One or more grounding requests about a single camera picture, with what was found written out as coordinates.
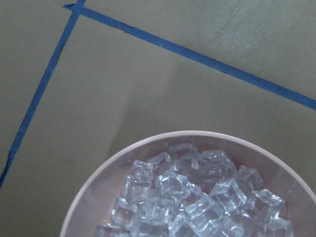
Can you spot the clear ice cubes pile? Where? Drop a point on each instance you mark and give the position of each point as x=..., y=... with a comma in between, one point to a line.
x=186, y=193

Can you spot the pink bowl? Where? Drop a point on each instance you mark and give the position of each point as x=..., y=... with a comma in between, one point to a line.
x=94, y=201

